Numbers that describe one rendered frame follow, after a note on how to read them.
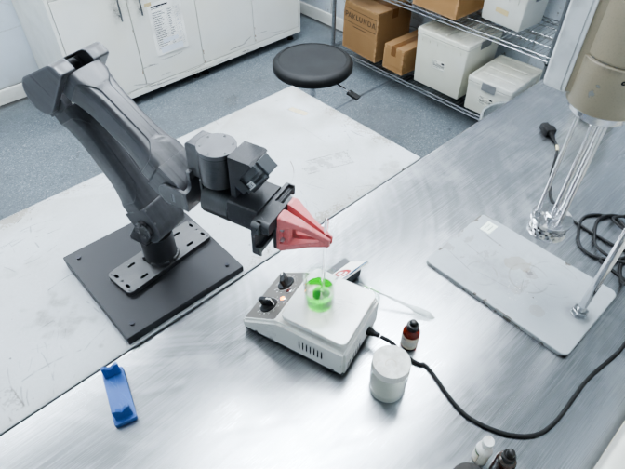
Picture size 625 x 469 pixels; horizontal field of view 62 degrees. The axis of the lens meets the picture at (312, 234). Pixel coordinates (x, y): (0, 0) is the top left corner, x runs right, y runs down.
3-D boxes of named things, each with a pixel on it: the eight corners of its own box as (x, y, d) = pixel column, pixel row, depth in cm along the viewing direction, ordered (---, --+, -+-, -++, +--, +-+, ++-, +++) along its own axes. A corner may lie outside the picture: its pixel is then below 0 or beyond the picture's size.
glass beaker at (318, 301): (305, 320, 83) (305, 288, 77) (299, 294, 87) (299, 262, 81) (342, 314, 84) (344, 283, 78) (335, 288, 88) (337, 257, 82)
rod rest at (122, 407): (102, 376, 85) (96, 365, 83) (124, 368, 86) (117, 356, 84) (116, 429, 79) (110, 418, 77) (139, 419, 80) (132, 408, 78)
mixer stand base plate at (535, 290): (424, 262, 103) (424, 259, 102) (482, 216, 112) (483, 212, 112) (565, 359, 87) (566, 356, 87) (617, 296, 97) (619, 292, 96)
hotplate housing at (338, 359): (243, 328, 92) (238, 301, 86) (282, 279, 100) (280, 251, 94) (354, 386, 84) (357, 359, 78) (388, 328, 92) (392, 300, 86)
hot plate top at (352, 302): (279, 318, 84) (278, 314, 83) (315, 269, 91) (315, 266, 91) (344, 350, 80) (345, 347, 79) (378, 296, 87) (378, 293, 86)
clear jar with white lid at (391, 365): (412, 394, 83) (419, 368, 77) (381, 410, 81) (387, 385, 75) (391, 365, 87) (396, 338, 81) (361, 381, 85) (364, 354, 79)
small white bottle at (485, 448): (488, 455, 76) (499, 437, 72) (485, 469, 75) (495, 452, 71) (473, 447, 77) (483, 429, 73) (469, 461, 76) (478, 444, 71)
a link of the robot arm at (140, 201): (190, 219, 93) (73, 50, 80) (165, 241, 89) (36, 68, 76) (172, 222, 97) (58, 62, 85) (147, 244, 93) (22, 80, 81)
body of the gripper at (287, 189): (298, 184, 76) (255, 168, 78) (261, 227, 69) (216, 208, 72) (298, 216, 81) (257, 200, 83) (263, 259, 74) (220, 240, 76)
